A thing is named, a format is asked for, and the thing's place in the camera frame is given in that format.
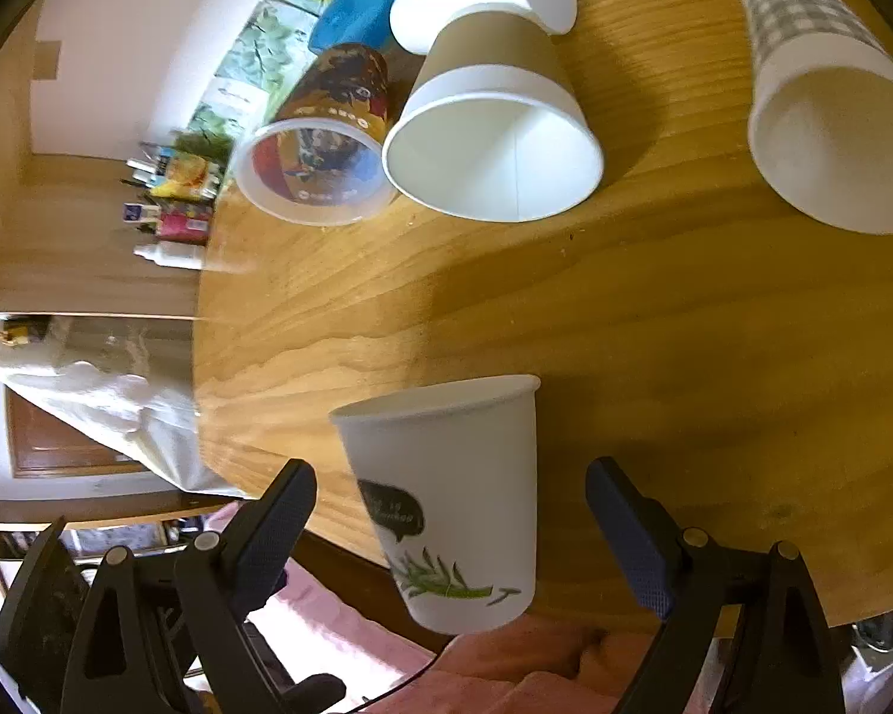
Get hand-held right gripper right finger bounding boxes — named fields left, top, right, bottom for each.
left=585, top=457, right=848, bottom=714

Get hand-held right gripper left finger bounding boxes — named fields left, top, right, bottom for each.
left=0, top=459, right=318, bottom=714

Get white cup with leaf print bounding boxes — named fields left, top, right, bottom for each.
left=329, top=374, right=542, bottom=635

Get clear plastic cup brown print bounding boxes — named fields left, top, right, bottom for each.
left=230, top=43, right=399, bottom=228

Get brown banded paper cup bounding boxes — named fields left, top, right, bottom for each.
left=382, top=11, right=605, bottom=223

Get blue cup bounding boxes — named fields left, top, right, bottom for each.
left=308, top=0, right=424, bottom=53

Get grey checkered paper cup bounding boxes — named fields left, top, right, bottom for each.
left=740, top=0, right=893, bottom=234

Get pink cloth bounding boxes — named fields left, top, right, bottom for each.
left=186, top=502, right=723, bottom=714

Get wooden cabinet door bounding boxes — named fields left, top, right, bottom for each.
left=6, top=387, right=157, bottom=478

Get white cloth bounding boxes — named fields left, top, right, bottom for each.
left=0, top=312, right=246, bottom=499

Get dark object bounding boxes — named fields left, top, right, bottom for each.
left=852, top=606, right=893, bottom=666

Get white squeeze bottle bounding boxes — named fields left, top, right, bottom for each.
left=132, top=242, right=208, bottom=271

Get red packet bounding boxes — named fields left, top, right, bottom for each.
left=156, top=208, right=213, bottom=243

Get yellow snack packet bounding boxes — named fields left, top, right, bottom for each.
left=152, top=152, right=220, bottom=201

